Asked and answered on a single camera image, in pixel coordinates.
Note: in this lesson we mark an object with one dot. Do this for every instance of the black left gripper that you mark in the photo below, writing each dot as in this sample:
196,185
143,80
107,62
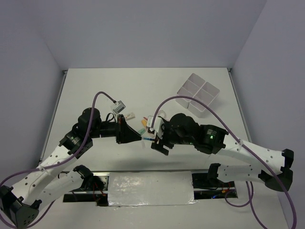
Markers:
124,133

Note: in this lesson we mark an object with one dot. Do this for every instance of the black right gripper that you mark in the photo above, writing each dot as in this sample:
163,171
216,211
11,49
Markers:
157,146

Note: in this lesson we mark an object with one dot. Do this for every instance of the blue gel pen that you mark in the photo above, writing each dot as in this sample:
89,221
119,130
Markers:
148,139

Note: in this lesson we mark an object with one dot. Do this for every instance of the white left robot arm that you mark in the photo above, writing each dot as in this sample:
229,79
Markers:
23,201

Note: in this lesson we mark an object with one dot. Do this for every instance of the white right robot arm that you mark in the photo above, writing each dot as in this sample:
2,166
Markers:
270,167

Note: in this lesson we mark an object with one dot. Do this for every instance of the white staples box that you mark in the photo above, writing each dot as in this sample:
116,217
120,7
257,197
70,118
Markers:
130,116

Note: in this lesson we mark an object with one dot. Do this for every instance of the yellow pink highlighter marker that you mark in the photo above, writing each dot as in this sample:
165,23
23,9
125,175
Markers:
144,122

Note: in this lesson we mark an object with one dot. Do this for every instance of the clear adhesive tape roll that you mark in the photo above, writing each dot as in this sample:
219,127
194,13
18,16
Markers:
162,113

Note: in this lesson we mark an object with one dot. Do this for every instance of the silver foil covered panel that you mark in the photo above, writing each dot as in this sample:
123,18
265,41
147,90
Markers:
150,189

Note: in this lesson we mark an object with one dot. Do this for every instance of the white left storage container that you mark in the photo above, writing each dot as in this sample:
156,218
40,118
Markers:
189,88

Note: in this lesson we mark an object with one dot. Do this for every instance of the white storage container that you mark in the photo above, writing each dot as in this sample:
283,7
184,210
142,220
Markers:
206,94
189,88

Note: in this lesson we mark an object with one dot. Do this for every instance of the white right storage container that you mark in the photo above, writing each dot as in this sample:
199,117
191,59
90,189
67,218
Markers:
206,94

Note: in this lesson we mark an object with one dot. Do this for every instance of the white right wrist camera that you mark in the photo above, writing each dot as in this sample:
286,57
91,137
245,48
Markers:
155,128

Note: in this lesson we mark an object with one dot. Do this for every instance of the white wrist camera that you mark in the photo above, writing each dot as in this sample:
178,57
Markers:
118,107
155,128

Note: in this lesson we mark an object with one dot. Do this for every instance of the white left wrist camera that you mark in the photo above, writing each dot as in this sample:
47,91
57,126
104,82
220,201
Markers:
118,107

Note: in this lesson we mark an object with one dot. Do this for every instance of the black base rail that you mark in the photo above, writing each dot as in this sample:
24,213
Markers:
97,193

